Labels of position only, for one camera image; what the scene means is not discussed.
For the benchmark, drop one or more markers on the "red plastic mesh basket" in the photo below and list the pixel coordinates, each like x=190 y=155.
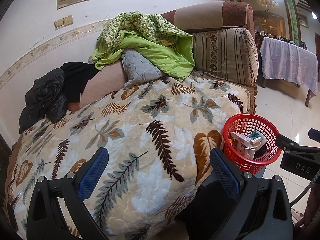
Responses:
x=244 y=124

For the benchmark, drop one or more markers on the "leaf patterned bed blanket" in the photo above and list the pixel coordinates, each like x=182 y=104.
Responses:
x=158 y=136

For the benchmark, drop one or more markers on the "beige wall switches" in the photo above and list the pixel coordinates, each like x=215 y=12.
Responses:
x=64 y=22

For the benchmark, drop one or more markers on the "table with lilac cloth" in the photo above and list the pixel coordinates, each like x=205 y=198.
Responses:
x=281 y=60

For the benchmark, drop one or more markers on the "black cloth garment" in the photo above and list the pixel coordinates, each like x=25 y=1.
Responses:
x=77 y=75

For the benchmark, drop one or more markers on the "white barcode box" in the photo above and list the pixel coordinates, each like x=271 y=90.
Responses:
x=245 y=145

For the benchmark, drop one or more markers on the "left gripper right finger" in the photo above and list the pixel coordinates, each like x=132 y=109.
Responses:
x=228 y=174

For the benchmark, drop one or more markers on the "teal tissue packet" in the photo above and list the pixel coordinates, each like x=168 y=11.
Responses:
x=257 y=135

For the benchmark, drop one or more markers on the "person right hand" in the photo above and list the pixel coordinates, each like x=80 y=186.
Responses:
x=311 y=208

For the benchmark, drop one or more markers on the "striped brown sofa cushion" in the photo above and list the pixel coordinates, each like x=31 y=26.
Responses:
x=227 y=54

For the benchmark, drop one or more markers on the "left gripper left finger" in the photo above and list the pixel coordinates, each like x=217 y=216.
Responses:
x=90 y=173

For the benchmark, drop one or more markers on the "black puffer jacket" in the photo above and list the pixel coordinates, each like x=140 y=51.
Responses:
x=44 y=99

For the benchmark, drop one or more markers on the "grey quilted pillow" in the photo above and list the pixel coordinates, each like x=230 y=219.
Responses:
x=138 y=69

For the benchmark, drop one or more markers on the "green patterned quilt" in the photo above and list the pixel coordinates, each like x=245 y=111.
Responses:
x=166 y=46

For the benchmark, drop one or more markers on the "brown sofa backrest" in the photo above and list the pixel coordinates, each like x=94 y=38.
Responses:
x=212 y=16

